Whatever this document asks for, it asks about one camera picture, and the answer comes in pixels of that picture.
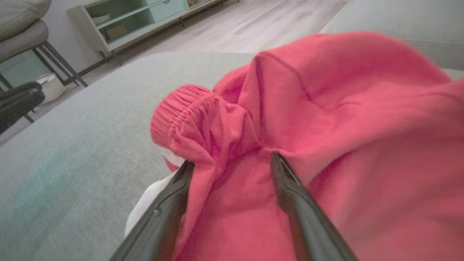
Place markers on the teal box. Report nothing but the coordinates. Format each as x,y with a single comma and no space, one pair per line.
20,69

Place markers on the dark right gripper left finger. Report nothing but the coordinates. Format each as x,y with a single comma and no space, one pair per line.
163,221

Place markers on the teal and beige low cabinet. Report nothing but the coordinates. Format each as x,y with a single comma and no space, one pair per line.
134,21

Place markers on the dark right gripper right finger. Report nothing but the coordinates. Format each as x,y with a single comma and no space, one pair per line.
308,217

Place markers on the large grey seat cushion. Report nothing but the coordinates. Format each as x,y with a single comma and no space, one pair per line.
398,18

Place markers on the brown box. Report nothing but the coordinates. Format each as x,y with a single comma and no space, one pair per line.
116,32

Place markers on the beige knit cushion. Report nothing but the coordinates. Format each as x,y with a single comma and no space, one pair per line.
18,12

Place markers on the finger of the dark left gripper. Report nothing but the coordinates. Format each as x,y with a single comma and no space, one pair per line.
21,107
21,90

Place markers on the red shorts with white stripes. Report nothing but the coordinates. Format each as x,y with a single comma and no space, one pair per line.
344,127

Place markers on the grey chair with black legs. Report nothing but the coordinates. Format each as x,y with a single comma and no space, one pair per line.
21,41

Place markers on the white bowl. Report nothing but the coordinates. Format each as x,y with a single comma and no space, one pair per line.
101,19

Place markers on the white round basket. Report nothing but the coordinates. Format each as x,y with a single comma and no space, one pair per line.
53,87

